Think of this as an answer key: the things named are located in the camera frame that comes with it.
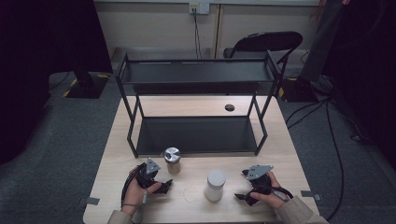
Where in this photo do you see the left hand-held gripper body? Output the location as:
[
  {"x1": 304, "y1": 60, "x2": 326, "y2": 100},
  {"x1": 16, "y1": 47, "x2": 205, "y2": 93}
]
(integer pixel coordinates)
[{"x1": 135, "y1": 157, "x2": 163, "y2": 189}]

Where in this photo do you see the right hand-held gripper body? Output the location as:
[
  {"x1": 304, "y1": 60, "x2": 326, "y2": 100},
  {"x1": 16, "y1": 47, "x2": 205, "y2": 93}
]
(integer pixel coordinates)
[{"x1": 242, "y1": 164, "x2": 275, "y2": 196}]

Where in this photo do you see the glass jar with silver lid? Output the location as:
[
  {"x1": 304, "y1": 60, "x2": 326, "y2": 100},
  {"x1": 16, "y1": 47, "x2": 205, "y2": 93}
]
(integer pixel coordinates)
[{"x1": 161, "y1": 147, "x2": 182, "y2": 175}]

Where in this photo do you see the white jar with white lid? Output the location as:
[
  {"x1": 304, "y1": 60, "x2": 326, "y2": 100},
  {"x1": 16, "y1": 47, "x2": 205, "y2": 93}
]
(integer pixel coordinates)
[{"x1": 204, "y1": 169, "x2": 227, "y2": 203}]

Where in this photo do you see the black metal two-tier shelf rack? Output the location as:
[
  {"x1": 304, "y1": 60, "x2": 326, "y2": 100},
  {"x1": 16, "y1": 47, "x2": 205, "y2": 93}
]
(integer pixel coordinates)
[{"x1": 114, "y1": 50, "x2": 284, "y2": 159}]

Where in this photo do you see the person's right hand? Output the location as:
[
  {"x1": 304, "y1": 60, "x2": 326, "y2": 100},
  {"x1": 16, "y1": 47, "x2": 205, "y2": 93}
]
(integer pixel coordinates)
[{"x1": 249, "y1": 171, "x2": 290, "y2": 210}]

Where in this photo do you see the person's left hand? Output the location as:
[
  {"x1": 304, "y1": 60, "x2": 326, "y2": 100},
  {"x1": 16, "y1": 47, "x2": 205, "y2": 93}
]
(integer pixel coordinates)
[{"x1": 122, "y1": 167, "x2": 163, "y2": 216}]

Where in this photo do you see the grey tape strip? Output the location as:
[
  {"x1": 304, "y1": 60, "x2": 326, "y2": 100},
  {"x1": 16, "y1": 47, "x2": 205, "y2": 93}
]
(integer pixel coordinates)
[
  {"x1": 300, "y1": 189, "x2": 322, "y2": 202},
  {"x1": 78, "y1": 196, "x2": 101, "y2": 206}
]

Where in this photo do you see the black stand base striped tape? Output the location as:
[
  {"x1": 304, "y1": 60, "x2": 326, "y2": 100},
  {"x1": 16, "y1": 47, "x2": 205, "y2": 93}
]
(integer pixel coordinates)
[{"x1": 61, "y1": 70, "x2": 111, "y2": 100}]

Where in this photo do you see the black folding chair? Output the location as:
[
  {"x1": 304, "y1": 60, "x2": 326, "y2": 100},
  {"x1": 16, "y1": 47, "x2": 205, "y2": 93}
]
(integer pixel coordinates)
[{"x1": 222, "y1": 31, "x2": 304, "y2": 75}]

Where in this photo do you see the black stand base grey column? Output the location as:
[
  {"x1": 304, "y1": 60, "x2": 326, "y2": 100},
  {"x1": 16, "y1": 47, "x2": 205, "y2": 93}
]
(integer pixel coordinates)
[{"x1": 279, "y1": 0, "x2": 345, "y2": 104}]

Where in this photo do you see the dark curtain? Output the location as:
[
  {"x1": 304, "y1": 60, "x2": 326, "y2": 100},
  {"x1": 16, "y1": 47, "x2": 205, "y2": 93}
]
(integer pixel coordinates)
[
  {"x1": 321, "y1": 0, "x2": 396, "y2": 172},
  {"x1": 0, "y1": 0, "x2": 114, "y2": 165}
]

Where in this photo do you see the left hand-held gripper black cable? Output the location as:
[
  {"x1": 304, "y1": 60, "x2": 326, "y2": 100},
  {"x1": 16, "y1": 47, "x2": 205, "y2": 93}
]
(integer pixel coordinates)
[{"x1": 120, "y1": 169, "x2": 149, "y2": 209}]

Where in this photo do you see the hand-held gripper black cable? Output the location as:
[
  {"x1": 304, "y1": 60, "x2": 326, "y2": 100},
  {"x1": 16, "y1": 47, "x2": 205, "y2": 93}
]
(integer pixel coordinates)
[
  {"x1": 120, "y1": 169, "x2": 149, "y2": 209},
  {"x1": 271, "y1": 186, "x2": 294, "y2": 201}
]

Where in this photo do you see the right hand-held gripper black cable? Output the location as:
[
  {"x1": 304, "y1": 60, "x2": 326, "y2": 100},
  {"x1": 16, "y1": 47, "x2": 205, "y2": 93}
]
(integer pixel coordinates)
[{"x1": 271, "y1": 186, "x2": 294, "y2": 201}]

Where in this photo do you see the short black floor cable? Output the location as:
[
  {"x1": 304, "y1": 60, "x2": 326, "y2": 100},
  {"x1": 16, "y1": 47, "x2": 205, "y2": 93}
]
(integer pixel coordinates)
[{"x1": 285, "y1": 97, "x2": 332, "y2": 131}]

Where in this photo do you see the black wall socket cable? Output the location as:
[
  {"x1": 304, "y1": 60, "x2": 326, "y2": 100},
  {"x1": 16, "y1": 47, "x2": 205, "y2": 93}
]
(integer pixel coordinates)
[{"x1": 191, "y1": 8, "x2": 204, "y2": 60}]

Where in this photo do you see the white wall socket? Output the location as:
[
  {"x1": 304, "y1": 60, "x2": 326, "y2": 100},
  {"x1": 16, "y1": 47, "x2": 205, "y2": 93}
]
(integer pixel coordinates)
[{"x1": 189, "y1": 2, "x2": 210, "y2": 16}]

